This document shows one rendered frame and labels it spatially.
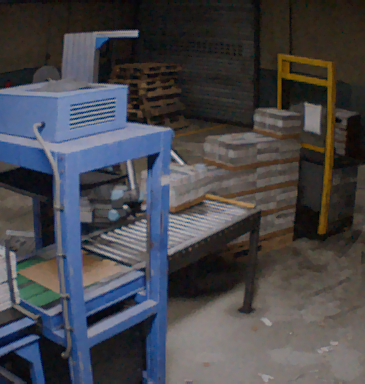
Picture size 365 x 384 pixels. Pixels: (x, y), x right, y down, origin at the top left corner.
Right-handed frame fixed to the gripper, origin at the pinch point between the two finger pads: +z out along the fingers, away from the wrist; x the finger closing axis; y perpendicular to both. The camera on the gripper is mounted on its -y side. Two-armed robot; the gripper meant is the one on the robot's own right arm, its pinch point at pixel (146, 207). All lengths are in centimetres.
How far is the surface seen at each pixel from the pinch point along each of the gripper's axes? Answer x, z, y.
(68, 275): -82, -156, 25
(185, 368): -74, -54, -80
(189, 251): -64, -40, -4
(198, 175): -23.9, 26.1, 21.2
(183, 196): -23.4, 10.0, 9.9
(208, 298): -26, 45, -80
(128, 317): -83, -119, -10
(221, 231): -64, -6, -1
